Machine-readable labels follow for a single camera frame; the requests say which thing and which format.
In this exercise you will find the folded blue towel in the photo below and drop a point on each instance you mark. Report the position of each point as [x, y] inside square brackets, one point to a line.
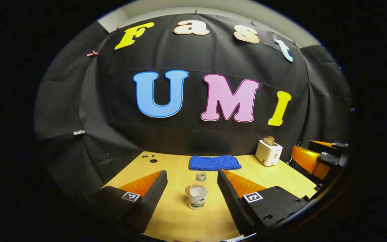
[213, 162]

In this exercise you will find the clear plastic water bottle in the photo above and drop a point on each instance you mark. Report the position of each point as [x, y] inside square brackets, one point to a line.
[198, 195]

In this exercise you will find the round brown coaster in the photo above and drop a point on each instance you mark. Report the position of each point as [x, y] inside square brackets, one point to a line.
[187, 190]

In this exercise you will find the white toaster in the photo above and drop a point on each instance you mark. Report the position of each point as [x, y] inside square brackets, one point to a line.
[267, 153]

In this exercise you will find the copper clip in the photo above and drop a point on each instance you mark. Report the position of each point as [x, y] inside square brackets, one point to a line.
[92, 53]

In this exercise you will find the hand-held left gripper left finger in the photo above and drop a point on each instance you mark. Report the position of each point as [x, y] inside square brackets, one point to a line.
[155, 195]

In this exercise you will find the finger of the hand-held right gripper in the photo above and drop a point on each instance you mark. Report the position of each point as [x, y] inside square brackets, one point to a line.
[329, 159]
[339, 146]

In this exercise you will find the silver metal clip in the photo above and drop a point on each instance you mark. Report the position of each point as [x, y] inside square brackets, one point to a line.
[78, 132]

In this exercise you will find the toast slice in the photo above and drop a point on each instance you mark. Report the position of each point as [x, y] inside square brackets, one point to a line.
[266, 141]
[271, 140]

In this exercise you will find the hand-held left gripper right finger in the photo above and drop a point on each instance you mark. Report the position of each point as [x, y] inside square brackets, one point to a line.
[228, 198]

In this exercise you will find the black backdrop cloth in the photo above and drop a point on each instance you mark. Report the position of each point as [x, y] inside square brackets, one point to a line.
[193, 134]

